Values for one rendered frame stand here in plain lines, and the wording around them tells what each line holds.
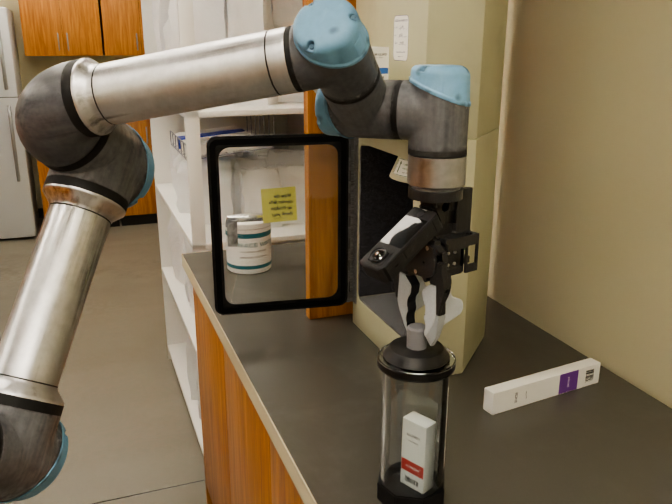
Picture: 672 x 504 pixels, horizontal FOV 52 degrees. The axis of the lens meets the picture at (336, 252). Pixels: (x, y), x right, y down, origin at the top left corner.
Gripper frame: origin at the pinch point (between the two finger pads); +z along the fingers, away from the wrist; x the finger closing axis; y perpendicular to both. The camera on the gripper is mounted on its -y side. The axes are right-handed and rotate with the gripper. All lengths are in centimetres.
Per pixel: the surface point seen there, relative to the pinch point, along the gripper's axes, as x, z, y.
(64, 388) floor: 248, 120, 8
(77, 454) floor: 189, 120, -3
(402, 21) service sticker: 35, -42, 26
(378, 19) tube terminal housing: 45, -42, 29
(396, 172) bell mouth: 38.5, -13.3, 28.8
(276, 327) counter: 64, 26, 16
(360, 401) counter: 25.9, 25.9, 10.7
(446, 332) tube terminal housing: 23.9, 16.2, 30.2
